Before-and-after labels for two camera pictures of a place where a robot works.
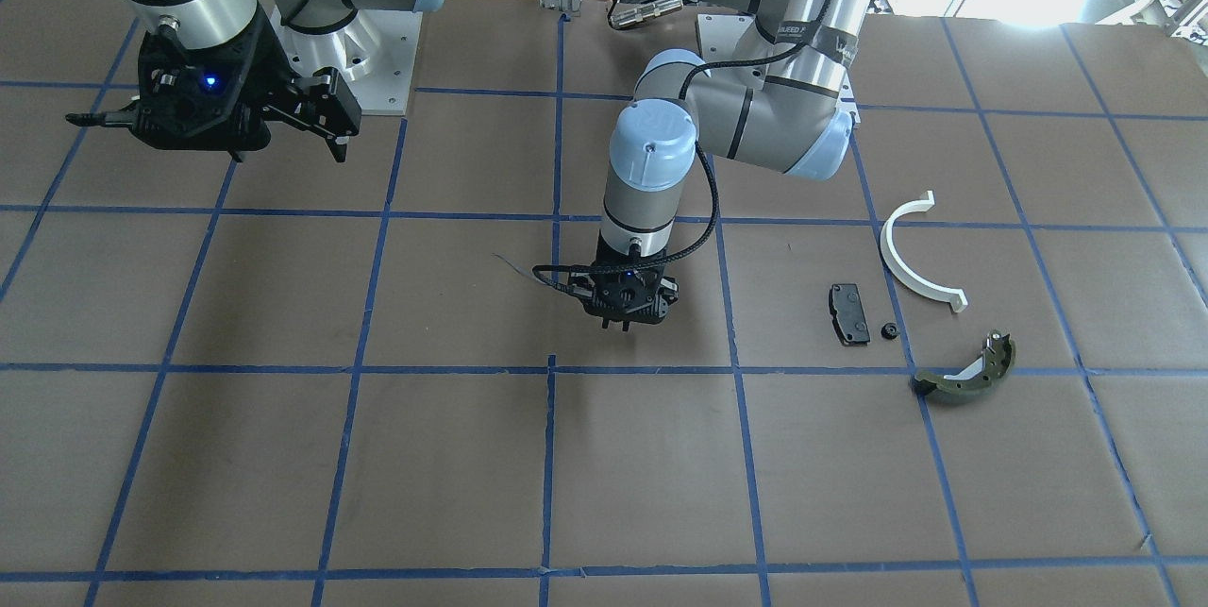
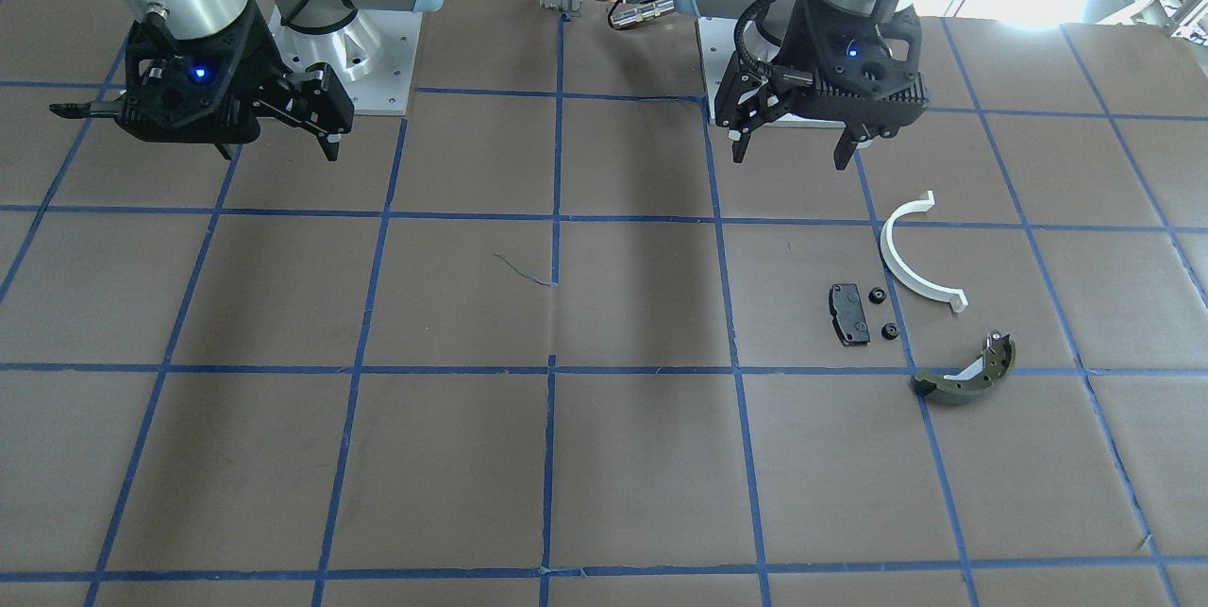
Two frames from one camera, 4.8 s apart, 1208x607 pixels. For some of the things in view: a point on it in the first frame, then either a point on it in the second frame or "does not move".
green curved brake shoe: (978, 379) does not move
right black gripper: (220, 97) does not move
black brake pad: (848, 313) does not move
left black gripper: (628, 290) to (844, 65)
